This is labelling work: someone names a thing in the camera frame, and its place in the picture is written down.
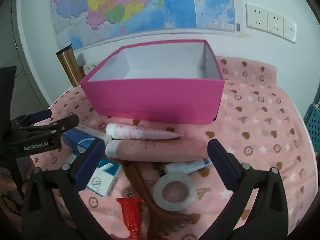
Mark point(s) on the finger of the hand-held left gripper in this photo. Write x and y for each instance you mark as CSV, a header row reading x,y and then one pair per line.
x,y
40,115
62,125

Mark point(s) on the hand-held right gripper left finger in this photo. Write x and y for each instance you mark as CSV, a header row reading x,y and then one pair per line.
x,y
91,162

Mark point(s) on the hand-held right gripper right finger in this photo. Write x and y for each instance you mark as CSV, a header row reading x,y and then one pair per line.
x,y
222,162

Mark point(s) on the white teal medicine box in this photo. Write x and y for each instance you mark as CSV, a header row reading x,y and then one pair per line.
x,y
107,177

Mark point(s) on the brown wooden comb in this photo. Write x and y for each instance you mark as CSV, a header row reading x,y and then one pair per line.
x,y
140,187

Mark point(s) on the red corkscrew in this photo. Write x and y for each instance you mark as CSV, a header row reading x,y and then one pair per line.
x,y
130,212

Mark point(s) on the grey tape roll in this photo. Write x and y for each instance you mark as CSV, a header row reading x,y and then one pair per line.
x,y
160,195

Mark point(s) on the pink cardboard box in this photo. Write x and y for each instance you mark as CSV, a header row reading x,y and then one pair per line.
x,y
150,100

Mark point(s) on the dark blue carton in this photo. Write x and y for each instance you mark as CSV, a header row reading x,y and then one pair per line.
x,y
80,140

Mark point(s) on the small white blue tube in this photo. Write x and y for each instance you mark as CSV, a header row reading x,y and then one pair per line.
x,y
185,166

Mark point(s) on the pink printed blanket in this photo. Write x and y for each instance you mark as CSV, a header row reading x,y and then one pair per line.
x,y
262,135

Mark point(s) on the small white pink-print tube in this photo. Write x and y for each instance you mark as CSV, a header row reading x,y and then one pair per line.
x,y
130,130

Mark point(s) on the gold metal tumbler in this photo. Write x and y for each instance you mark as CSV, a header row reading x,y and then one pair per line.
x,y
68,65

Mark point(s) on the large pink tube white cap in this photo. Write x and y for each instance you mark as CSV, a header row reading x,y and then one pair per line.
x,y
162,150

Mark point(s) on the grey door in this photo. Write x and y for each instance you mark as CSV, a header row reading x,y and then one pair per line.
x,y
25,55

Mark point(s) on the cream star-print cloth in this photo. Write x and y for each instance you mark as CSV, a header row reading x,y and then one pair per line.
x,y
90,67

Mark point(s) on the blue perforated cart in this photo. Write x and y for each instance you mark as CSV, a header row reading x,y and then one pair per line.
x,y
313,125

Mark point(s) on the colourful wall map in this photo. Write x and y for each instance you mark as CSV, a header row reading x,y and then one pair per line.
x,y
125,5

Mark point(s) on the white wall socket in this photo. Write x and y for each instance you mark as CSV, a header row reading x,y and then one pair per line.
x,y
275,22
256,17
290,30

